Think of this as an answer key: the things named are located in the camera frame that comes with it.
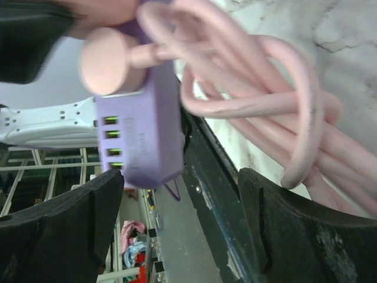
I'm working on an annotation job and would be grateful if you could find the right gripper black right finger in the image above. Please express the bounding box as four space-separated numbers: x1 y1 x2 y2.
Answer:
238 168 376 282

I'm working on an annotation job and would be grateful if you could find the pink round plug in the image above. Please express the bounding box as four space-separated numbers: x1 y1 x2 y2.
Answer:
80 28 162 96

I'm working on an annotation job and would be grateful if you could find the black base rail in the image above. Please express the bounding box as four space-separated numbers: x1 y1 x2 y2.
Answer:
181 108 264 282

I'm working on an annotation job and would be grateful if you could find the pink power cable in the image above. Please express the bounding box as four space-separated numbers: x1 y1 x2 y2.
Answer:
137 0 377 219

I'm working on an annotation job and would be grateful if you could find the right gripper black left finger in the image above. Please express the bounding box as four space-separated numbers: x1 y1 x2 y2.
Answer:
1 170 124 282

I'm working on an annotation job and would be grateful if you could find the purple USB power strip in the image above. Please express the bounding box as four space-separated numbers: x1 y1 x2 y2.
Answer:
94 0 186 189

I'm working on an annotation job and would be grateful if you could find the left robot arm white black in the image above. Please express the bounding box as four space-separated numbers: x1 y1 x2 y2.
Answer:
1 97 97 149

